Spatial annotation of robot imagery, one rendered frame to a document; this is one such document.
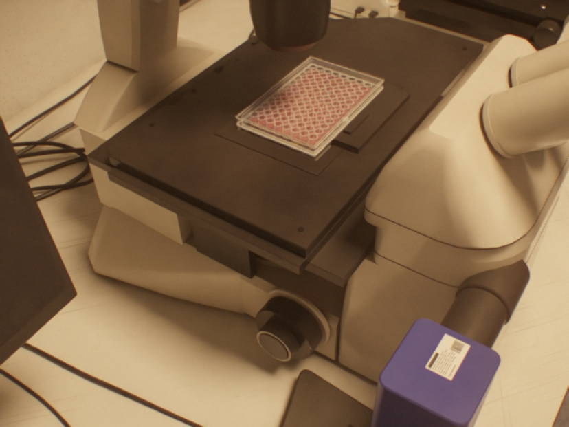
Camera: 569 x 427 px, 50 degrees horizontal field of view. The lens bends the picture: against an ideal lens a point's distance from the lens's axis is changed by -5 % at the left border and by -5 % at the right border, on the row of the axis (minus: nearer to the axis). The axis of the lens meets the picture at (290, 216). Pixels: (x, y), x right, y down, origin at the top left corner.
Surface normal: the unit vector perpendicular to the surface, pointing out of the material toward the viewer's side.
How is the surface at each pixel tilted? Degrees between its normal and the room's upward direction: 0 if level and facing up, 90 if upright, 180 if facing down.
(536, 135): 103
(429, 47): 0
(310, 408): 4
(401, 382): 0
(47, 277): 86
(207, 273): 64
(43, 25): 90
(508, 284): 34
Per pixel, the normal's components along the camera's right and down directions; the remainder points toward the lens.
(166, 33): 0.81, 0.54
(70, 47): 0.83, 0.37
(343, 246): -0.02, -0.72
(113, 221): -0.42, -0.04
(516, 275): 0.44, -0.39
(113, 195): -0.55, 0.59
